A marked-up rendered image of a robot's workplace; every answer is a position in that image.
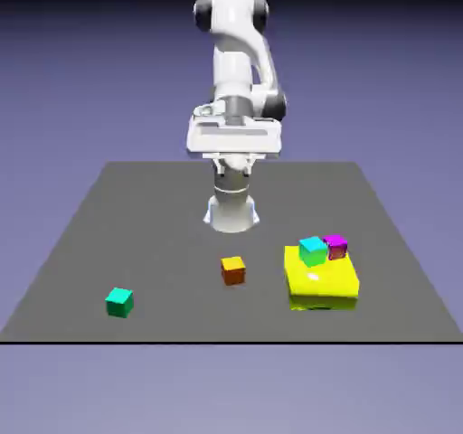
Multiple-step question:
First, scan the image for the small orange cube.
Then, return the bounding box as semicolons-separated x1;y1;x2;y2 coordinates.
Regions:
220;255;248;288

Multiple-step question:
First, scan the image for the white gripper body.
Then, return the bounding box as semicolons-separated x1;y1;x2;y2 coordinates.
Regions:
185;114;284;161

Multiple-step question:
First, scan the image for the small teal green cube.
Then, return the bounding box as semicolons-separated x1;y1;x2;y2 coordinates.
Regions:
104;286;136;320

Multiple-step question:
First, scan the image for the small cyan cube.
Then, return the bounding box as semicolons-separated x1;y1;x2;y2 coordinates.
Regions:
298;235;330;269

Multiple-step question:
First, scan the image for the large yellow box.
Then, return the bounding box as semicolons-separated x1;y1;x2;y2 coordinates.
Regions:
283;244;362;313

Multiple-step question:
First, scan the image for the small magenta cube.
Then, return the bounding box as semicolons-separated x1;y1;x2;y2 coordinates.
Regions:
322;233;349;262

